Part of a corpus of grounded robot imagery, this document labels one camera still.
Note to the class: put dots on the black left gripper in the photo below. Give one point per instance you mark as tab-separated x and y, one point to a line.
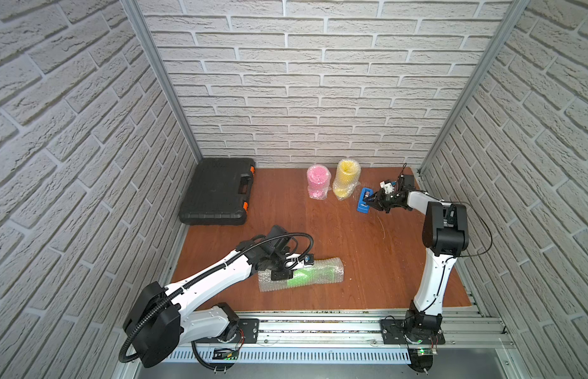
282	273

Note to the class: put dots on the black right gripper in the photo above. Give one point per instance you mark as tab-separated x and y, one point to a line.
380	200

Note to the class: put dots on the blue tape dispenser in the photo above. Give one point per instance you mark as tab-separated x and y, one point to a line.
362	206

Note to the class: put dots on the bubble wrap sheet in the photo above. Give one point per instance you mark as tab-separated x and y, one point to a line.
318	182
346	180
265	285

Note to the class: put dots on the green plastic wine glass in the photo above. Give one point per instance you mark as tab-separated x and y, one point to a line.
315	275

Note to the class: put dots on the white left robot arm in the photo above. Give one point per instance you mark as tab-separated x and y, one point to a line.
163	317

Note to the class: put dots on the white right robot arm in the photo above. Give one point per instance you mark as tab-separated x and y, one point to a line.
445	236

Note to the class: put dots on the black plastic tool case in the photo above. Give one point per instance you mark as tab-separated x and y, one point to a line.
219	192

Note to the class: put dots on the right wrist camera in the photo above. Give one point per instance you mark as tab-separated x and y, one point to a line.
404	184

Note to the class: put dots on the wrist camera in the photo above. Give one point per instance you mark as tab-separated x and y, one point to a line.
304	261
404	184

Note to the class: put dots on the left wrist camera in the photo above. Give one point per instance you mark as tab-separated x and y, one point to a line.
304	261

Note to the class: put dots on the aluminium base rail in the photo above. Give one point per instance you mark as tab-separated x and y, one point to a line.
467	339

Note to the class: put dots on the right aluminium corner post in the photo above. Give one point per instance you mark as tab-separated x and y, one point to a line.
502	34

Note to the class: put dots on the aluminium corner post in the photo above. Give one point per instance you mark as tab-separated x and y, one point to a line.
145	37
502	34

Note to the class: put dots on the left aluminium corner post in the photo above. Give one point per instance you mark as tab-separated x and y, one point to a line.
145	37

